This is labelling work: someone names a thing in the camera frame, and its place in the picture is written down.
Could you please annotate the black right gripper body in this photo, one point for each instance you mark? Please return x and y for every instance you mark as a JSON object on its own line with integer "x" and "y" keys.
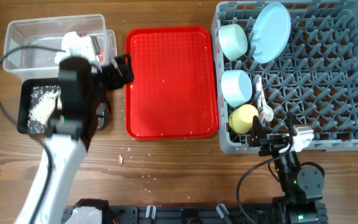
{"x": 270, "y": 147}

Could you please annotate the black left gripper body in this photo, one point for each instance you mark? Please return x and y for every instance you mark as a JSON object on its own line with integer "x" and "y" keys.
{"x": 110, "y": 79}

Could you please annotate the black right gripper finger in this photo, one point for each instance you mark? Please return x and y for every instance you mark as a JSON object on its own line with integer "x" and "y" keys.
{"x": 255, "y": 130}
{"x": 291, "y": 120}

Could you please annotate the cream plastic spoon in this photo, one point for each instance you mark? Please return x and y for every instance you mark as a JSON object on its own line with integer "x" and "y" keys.
{"x": 268, "y": 111}

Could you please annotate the yellow plastic cup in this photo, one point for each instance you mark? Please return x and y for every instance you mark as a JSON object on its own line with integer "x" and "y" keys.
{"x": 240, "y": 121}

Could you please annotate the light blue bowl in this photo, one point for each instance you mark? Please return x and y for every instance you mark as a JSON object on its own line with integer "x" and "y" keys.
{"x": 236, "y": 87}

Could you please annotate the green bowl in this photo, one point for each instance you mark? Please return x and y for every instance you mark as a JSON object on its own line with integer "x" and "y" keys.
{"x": 233, "y": 41}

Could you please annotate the light blue plate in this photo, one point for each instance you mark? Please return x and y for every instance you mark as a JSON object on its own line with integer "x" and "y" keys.
{"x": 271, "y": 32}

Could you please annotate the pink plastic fork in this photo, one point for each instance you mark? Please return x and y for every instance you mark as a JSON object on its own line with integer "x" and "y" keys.
{"x": 259, "y": 88}

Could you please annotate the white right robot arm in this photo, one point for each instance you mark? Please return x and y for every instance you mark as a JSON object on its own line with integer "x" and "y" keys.
{"x": 302, "y": 183}

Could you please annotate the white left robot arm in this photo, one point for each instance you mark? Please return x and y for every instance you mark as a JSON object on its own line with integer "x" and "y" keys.
{"x": 60, "y": 161}

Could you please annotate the grey dishwasher rack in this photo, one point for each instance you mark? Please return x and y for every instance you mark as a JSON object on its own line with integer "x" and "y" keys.
{"x": 316, "y": 76}

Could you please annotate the black waste tray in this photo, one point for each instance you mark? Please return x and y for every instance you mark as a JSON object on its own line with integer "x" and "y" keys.
{"x": 56, "y": 123}

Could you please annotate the red snack wrapper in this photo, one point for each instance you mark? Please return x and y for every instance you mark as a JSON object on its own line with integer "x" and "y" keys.
{"x": 99, "y": 53}

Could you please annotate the white crumpled tissue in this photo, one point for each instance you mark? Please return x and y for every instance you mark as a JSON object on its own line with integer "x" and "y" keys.
{"x": 81, "y": 46}

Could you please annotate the red plastic tray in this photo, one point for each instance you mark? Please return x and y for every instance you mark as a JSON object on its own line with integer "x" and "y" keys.
{"x": 173, "y": 95}

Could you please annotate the food leftovers rice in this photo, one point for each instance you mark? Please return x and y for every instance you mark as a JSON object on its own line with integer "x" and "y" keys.
{"x": 44, "y": 100}

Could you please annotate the food scrap on table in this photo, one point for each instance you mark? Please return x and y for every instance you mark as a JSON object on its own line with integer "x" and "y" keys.
{"x": 120, "y": 159}

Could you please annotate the clear plastic bin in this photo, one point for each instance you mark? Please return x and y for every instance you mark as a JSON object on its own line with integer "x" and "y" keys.
{"x": 49, "y": 32}

